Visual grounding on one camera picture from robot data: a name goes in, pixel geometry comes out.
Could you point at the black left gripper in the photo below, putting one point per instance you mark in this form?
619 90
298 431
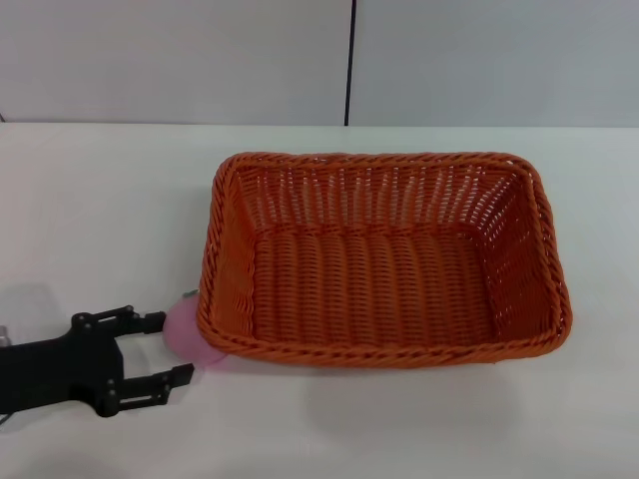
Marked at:
55 369

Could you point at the orange woven plastic basket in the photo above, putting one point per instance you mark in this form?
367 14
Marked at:
374 279

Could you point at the pink peach toy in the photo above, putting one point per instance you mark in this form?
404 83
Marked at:
182 334

